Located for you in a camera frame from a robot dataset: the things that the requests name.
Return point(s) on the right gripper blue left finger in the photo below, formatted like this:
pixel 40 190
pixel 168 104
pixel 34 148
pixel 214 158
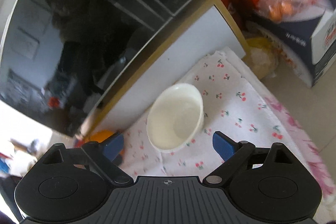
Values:
pixel 101 156

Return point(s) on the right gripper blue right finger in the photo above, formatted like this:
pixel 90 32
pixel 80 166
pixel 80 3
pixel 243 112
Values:
pixel 235 157

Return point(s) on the small cream bowl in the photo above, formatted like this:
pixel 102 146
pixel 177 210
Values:
pixel 175 117

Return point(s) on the large orange on table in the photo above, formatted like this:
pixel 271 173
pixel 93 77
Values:
pixel 105 137

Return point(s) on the cherry print tablecloth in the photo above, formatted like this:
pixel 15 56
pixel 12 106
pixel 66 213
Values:
pixel 235 103

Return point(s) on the white cabinet with wood trim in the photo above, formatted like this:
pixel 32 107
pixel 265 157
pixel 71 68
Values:
pixel 202 28

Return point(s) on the dark blue cardboard box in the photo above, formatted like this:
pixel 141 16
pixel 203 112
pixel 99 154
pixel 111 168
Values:
pixel 306 41

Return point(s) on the black microwave oven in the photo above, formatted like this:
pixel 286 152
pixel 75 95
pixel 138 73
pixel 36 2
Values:
pixel 59 58

